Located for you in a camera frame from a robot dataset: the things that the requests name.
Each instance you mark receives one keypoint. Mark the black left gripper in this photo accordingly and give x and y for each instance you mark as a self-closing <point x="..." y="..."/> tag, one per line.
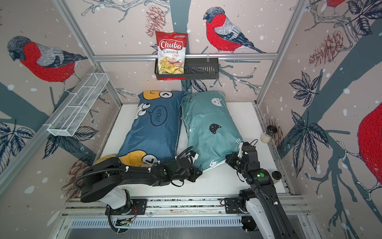
<point x="194" y="172"/>

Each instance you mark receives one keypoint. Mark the red Chuba chips bag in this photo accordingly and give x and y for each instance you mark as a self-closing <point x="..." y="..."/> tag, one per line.
<point x="171" y="52"/>

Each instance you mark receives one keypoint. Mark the blue cartoon pillow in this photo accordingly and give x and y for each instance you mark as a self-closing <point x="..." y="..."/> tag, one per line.
<point x="155" y="132"/>

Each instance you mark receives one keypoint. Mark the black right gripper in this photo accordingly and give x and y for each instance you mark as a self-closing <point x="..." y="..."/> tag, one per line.
<point x="231" y="161"/>

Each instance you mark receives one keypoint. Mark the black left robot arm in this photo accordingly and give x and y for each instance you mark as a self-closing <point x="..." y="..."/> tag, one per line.
<point x="101" y="182"/>

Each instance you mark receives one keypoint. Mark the white wire mesh basket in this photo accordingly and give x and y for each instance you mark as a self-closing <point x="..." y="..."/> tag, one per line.
<point x="80" y="103"/>

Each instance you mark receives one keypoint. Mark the black-capped spice jar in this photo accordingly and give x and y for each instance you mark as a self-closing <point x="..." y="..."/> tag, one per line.
<point x="276" y="176"/>
<point x="268" y="134"/>

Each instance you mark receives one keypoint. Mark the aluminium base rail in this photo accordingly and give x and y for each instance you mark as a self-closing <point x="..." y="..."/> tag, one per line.
<point x="158" y="213"/>

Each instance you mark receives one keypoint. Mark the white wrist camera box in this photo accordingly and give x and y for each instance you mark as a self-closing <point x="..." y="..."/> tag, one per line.
<point x="193" y="156"/>

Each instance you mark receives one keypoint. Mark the green cat pillow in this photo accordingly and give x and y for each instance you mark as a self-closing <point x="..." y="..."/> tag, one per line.
<point x="210" y="128"/>

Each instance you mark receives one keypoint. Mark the yellow steamer basket with dumplings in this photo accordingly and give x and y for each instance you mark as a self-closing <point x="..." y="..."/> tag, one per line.
<point x="104" y="158"/>

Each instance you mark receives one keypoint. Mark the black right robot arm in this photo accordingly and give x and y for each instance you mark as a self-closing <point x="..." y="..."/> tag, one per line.
<point x="260" y="203"/>

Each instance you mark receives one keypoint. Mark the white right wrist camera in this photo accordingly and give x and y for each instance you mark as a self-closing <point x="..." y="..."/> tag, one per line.
<point x="240" y="152"/>

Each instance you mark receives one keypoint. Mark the black wire shelf basket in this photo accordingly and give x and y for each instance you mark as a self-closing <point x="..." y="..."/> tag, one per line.
<point x="194" y="69"/>

